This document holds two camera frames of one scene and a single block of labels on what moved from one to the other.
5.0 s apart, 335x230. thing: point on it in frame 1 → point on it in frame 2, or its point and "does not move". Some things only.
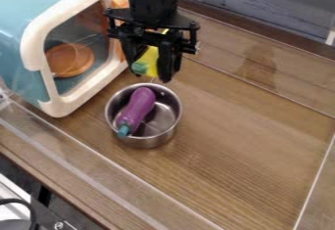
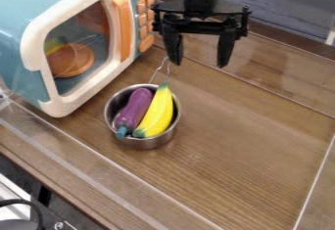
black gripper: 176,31 → 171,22
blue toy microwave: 57,60 does not move
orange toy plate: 69,59 does not move
